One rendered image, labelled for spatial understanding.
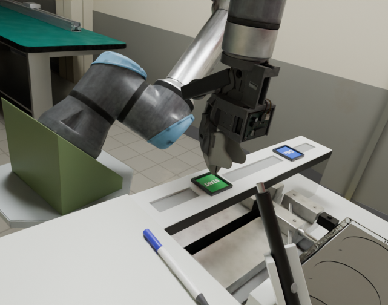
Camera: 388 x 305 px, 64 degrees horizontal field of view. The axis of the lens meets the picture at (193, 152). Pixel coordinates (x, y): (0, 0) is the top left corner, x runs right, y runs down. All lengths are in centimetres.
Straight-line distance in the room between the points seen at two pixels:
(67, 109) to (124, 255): 39
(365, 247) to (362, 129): 171
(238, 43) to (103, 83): 36
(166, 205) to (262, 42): 29
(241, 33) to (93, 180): 44
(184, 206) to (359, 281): 31
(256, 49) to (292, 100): 200
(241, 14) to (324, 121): 199
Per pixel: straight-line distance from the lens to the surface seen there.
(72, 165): 66
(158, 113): 71
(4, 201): 78
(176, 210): 51
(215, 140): 52
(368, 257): 66
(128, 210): 49
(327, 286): 57
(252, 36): 45
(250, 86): 46
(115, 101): 72
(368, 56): 229
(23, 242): 46
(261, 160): 72
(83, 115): 71
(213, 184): 58
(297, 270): 29
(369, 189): 247
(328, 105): 237
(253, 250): 59
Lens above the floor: 127
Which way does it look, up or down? 27 degrees down
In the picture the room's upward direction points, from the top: 9 degrees clockwise
